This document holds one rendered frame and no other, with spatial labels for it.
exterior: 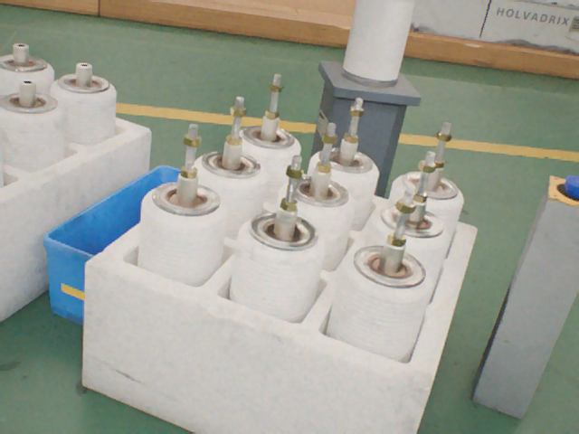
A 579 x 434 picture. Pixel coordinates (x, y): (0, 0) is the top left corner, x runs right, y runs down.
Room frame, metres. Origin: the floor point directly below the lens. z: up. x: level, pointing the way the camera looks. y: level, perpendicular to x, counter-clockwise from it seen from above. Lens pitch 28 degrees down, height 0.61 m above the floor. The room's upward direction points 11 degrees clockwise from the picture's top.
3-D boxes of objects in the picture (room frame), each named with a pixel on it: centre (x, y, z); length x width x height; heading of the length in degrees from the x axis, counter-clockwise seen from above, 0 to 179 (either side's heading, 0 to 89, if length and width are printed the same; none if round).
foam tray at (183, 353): (0.76, -0.03, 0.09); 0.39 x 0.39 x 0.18; 74
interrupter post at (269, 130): (0.91, 0.05, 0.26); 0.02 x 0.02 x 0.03
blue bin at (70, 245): (0.88, 0.22, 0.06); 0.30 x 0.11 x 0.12; 163
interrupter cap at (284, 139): (0.91, 0.05, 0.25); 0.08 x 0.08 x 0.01
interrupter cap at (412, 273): (0.62, -0.11, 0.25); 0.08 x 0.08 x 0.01
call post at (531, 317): (0.76, -0.33, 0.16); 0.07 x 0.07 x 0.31; 74
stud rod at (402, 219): (0.62, -0.11, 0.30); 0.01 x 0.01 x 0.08; 58
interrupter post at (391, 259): (0.62, -0.11, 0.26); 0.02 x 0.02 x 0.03
